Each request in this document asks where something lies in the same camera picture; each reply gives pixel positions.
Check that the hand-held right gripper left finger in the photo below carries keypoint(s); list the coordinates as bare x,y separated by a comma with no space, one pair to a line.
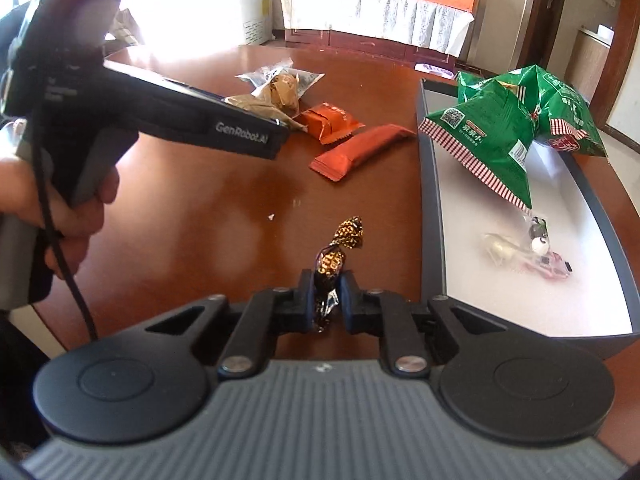
309,300

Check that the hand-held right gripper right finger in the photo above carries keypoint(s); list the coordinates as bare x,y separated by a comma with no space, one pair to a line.
345,305

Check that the brown gold candy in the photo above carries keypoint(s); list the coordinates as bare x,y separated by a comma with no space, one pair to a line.
332,260

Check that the tan snack packet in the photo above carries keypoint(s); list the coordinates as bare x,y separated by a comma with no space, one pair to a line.
250,105

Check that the dark grey tray box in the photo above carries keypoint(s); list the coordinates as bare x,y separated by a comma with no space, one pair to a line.
500,300

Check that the clear nut packet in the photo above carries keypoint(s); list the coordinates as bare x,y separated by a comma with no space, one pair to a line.
255,77

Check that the orange snack packet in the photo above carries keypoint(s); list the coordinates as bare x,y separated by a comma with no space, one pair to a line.
330,122

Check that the clear brown pastry packet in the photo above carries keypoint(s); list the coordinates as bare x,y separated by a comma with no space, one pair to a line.
285,90

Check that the black and white candy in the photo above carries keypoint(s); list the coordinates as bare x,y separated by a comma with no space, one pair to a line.
539,240

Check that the clear small candies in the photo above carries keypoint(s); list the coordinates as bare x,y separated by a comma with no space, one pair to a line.
547,265

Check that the green snack bag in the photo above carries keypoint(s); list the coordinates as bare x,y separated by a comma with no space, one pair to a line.
560,100
490,135

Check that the person's left hand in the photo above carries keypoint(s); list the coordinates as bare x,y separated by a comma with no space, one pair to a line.
85,225

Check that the long red-orange snack packet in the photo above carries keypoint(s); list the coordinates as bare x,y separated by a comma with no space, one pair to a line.
360,152

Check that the dark wooden TV cabinet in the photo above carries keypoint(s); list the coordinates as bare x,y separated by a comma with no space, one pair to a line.
370,42

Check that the wooden kitchen cabinet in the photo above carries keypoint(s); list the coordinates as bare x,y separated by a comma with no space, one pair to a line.
590,65

